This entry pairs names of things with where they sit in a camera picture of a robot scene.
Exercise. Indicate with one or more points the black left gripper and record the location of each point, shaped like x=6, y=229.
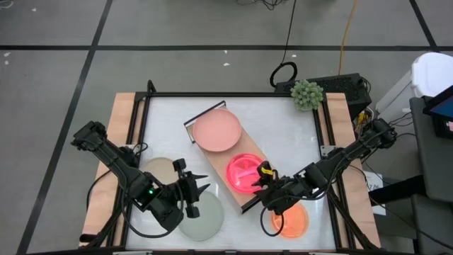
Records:
x=173, y=205

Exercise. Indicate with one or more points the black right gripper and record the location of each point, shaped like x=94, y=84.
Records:
x=279, y=195

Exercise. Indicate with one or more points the large magenta divided plate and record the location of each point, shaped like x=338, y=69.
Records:
x=231, y=184

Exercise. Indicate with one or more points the grey-green matte plate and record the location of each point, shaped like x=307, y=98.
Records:
x=209, y=223

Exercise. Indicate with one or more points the beige matte plate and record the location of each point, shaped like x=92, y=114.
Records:
x=159, y=168

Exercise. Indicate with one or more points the large orange translucent plate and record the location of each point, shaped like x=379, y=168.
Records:
x=295, y=221

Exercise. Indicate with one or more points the pink matte plate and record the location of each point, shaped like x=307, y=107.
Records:
x=216, y=130

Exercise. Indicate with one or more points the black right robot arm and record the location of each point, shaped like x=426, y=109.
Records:
x=336, y=159

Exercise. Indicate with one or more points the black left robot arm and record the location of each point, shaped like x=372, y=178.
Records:
x=117, y=163

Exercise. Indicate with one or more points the green potted plant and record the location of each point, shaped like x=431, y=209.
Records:
x=306, y=95

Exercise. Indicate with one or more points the white paper sheet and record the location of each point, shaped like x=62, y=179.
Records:
x=375, y=184

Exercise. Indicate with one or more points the black computer case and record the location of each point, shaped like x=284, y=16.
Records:
x=343, y=88

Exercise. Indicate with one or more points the black desk base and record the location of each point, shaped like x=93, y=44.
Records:
x=396, y=189

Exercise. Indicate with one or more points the grey desk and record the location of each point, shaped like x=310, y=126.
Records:
x=437, y=170

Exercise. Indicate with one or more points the black tablet screen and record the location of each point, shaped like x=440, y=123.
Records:
x=444, y=110

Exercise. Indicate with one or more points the white lidded bin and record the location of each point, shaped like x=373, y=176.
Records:
x=435, y=72

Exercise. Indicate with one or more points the black aluminium table frame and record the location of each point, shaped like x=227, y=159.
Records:
x=230, y=94

